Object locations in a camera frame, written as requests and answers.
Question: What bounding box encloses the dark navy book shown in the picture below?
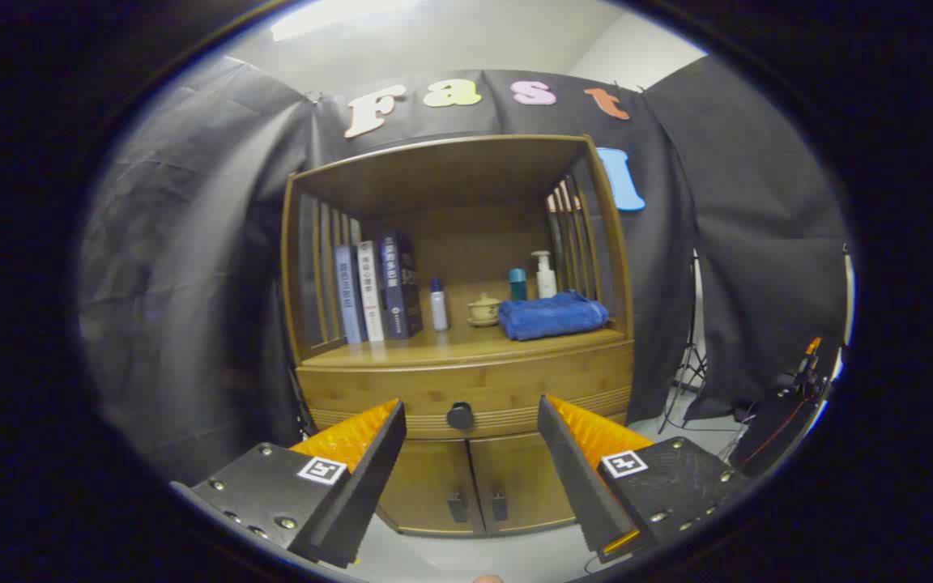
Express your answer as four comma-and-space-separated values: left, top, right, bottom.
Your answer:
377, 231, 424, 340

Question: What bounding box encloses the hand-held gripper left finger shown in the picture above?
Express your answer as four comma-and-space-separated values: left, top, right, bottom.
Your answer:
169, 398, 408, 569

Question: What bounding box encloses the black backdrop cloth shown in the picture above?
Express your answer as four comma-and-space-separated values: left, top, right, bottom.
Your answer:
78, 55, 850, 487

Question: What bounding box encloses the black equipment with orange part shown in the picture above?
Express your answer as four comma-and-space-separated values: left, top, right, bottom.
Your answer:
730, 336, 844, 479

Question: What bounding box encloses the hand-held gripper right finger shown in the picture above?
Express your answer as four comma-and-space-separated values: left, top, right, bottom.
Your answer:
537, 394, 751, 564

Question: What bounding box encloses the wooden cabinet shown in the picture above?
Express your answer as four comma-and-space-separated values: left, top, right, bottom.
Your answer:
280, 134, 636, 537

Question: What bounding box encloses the folded blue towel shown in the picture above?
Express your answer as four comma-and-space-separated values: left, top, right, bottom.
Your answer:
498, 291, 610, 342

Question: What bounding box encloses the wooden drawer with black knob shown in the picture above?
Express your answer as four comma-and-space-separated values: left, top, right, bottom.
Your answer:
296, 340, 636, 442

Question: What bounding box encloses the white pump bottle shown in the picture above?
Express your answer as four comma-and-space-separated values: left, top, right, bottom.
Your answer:
531, 250, 558, 299

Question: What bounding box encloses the light blue book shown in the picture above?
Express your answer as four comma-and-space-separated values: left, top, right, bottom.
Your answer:
334, 245, 368, 345

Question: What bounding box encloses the ceiling light panel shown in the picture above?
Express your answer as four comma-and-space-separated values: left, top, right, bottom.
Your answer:
271, 0, 427, 41

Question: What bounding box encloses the black light stand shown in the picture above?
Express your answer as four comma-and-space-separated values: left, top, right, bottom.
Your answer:
658, 251, 710, 436

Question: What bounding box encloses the beige lidded teacup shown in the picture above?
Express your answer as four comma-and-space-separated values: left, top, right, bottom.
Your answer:
466, 293, 503, 328

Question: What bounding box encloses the white book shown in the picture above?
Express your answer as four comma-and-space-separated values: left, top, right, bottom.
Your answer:
356, 240, 386, 343

